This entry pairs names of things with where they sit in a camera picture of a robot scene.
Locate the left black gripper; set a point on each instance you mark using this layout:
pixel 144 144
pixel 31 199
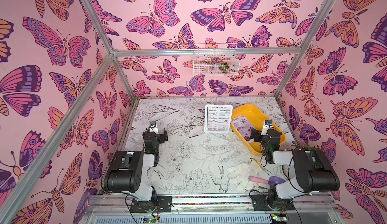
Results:
pixel 162 136

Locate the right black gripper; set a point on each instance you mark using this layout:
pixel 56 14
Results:
pixel 257 136

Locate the pink food menu sheet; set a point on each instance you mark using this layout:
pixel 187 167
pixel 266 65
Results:
pixel 244 127

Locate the clear acrylic menu holder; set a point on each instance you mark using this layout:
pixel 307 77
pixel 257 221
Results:
pixel 218 118

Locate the white yellow menu sheet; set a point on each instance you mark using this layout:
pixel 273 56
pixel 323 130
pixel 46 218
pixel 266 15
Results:
pixel 218 117

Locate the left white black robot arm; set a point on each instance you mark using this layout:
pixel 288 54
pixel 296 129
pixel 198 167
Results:
pixel 124 174

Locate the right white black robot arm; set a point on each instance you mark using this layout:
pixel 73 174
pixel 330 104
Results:
pixel 313 171

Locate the yellow pencil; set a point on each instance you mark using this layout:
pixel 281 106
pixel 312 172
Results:
pixel 257 162

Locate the yellow plastic tray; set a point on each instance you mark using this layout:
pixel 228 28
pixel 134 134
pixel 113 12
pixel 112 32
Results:
pixel 256 117

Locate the white pot green plant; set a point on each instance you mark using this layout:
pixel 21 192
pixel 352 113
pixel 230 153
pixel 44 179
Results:
pixel 305 147

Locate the purple pink garden trowel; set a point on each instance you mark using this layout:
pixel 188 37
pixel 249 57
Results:
pixel 273 180

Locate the white work glove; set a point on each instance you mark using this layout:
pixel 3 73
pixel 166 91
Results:
pixel 239 176

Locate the green item in basket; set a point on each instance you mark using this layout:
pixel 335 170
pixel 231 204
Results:
pixel 223 68

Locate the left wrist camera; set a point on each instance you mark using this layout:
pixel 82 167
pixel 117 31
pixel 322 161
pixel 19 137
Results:
pixel 153 127

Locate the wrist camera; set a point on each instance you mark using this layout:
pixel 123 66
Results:
pixel 153 127
pixel 266 126

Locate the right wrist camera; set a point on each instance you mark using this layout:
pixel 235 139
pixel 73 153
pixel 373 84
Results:
pixel 266 126

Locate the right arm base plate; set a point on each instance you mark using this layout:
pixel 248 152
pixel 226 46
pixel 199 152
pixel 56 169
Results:
pixel 272 204

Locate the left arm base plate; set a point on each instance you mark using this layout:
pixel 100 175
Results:
pixel 151 204

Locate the aluminium front rail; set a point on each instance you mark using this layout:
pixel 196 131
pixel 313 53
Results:
pixel 229 208

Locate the white wire wall basket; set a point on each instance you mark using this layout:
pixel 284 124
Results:
pixel 206 61

